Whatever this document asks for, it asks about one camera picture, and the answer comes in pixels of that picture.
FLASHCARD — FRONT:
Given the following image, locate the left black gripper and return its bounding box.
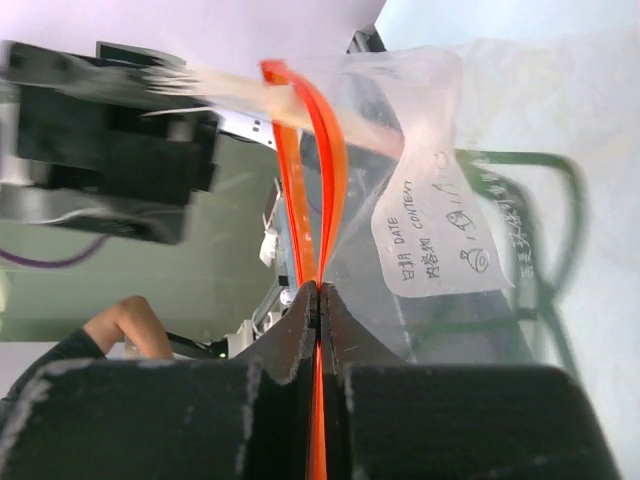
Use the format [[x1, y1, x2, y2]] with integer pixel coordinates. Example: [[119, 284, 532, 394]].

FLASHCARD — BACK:
[[1, 41, 218, 245]]

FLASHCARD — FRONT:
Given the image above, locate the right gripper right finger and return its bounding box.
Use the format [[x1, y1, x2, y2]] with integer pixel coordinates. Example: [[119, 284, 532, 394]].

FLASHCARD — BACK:
[[319, 284, 620, 479]]

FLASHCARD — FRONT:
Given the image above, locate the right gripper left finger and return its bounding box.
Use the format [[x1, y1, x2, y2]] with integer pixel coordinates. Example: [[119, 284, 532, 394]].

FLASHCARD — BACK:
[[1, 282, 318, 479]]

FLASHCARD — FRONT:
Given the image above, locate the clear zip bag orange zipper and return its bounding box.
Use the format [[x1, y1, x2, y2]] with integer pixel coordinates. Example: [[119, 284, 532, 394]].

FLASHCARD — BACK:
[[284, 27, 639, 479]]

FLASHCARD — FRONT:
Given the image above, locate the person forearm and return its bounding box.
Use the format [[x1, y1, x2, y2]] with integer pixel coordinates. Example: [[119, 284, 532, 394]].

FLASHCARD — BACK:
[[1, 296, 173, 408]]

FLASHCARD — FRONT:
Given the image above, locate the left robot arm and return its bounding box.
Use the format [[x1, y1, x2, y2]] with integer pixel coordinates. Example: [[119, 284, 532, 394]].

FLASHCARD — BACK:
[[1, 41, 274, 244]]

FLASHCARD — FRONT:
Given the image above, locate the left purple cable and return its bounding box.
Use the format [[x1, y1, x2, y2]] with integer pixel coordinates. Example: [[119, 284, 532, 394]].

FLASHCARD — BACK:
[[0, 234, 109, 267]]

